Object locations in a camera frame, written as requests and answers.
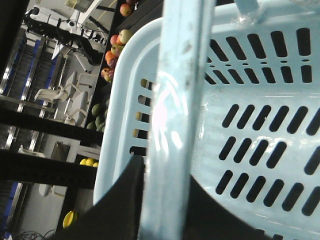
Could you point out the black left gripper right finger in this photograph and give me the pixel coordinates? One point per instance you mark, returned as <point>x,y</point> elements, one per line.
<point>206,219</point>

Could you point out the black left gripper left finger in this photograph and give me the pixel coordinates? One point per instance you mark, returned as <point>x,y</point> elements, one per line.
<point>116,216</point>

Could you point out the light blue plastic basket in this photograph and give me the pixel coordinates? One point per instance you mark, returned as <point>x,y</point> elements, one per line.
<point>230,95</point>

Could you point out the yellow starfruit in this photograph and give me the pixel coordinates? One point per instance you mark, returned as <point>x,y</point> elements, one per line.
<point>69,219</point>

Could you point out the black wooden produce display stand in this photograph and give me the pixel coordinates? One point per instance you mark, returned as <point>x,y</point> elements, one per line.
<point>58,184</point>

